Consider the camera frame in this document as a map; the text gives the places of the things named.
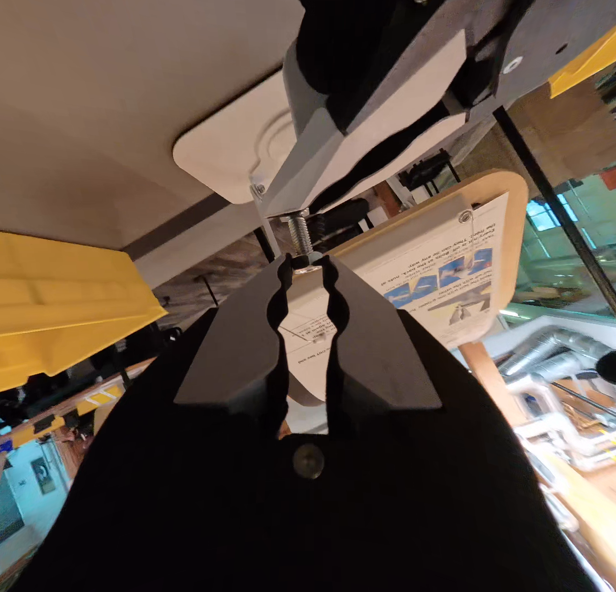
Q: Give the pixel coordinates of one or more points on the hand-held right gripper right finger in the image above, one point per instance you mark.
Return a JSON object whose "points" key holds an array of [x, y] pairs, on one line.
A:
{"points": [[380, 361]]}

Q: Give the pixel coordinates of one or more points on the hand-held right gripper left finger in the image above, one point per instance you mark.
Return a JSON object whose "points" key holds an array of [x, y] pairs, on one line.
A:
{"points": [[231, 361]]}

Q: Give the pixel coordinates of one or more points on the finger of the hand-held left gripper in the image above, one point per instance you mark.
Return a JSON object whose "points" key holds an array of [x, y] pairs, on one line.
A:
{"points": [[298, 101], [394, 110]]}

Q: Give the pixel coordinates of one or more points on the yellow plastic bin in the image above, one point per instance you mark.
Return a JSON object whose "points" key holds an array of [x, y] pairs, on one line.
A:
{"points": [[587, 67], [72, 303]]}

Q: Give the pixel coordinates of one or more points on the steel hex bolt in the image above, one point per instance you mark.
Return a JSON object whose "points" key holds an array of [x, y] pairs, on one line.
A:
{"points": [[299, 236]]}

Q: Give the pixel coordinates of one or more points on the wooden column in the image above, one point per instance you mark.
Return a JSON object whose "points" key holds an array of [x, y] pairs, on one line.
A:
{"points": [[488, 375]]}

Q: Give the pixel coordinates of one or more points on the small yellow bin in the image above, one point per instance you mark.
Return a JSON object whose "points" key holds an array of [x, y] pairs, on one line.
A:
{"points": [[101, 398]]}

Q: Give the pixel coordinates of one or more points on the wooden stand board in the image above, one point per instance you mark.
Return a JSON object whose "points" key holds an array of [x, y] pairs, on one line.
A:
{"points": [[515, 226]]}

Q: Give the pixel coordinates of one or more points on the wooden office desk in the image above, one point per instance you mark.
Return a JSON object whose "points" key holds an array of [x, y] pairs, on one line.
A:
{"points": [[57, 409]]}

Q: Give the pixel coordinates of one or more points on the black stand pole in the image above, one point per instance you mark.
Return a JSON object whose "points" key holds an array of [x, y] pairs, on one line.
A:
{"points": [[553, 202]]}

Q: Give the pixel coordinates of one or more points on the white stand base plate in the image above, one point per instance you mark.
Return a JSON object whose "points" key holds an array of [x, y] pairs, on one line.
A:
{"points": [[226, 144]]}

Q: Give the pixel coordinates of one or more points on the silver ventilation duct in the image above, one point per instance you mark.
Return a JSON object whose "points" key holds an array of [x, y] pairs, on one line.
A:
{"points": [[544, 351]]}

